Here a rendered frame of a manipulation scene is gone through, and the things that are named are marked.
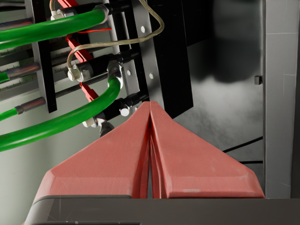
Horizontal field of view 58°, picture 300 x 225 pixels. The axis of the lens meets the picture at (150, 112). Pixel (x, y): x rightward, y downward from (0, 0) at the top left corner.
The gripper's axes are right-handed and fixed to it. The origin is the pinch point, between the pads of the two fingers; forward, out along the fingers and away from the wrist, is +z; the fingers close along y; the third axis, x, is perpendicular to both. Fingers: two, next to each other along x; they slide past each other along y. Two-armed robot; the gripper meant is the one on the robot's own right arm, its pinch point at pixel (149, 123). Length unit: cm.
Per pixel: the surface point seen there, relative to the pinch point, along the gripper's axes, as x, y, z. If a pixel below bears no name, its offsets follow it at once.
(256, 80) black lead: 16.4, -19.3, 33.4
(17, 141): 7.6, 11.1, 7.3
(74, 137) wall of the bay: 42, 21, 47
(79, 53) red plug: 10.0, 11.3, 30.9
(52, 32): 0.1, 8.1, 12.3
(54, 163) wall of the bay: 46, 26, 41
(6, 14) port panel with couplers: 9, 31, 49
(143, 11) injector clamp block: 4.5, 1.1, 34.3
